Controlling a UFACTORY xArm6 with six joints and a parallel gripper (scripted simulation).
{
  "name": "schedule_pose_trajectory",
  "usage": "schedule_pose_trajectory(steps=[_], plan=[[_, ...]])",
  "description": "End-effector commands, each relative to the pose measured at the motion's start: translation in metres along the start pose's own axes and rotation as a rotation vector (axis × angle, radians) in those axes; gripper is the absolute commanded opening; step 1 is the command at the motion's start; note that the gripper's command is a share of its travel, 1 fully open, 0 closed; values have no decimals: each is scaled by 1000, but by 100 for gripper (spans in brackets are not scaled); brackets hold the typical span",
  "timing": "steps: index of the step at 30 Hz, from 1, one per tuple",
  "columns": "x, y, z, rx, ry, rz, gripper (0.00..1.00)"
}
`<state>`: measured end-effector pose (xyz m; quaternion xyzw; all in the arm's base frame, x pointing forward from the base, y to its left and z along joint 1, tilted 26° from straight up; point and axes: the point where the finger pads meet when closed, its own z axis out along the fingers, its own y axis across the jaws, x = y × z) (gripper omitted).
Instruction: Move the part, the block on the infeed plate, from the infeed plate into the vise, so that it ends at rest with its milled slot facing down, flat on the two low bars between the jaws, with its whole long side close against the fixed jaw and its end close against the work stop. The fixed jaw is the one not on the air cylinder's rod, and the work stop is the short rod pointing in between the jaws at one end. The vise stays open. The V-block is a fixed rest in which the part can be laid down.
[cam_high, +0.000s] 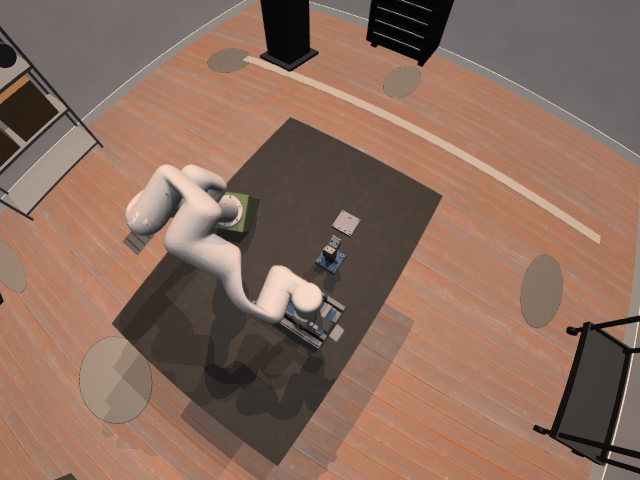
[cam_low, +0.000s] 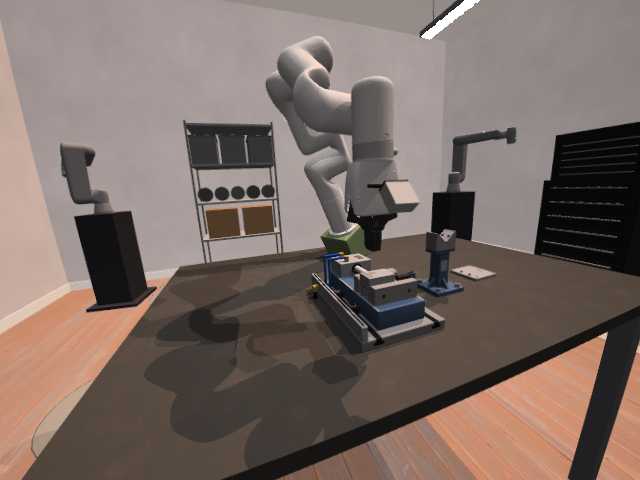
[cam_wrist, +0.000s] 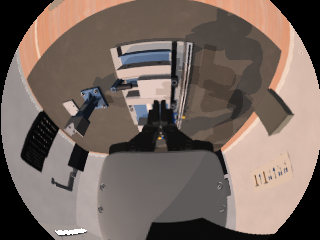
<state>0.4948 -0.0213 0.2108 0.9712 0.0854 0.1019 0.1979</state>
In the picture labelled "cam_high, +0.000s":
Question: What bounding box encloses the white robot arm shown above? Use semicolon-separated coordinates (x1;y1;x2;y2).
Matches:
125;165;344;342

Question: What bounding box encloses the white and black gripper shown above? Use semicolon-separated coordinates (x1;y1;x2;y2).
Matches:
293;312;312;328

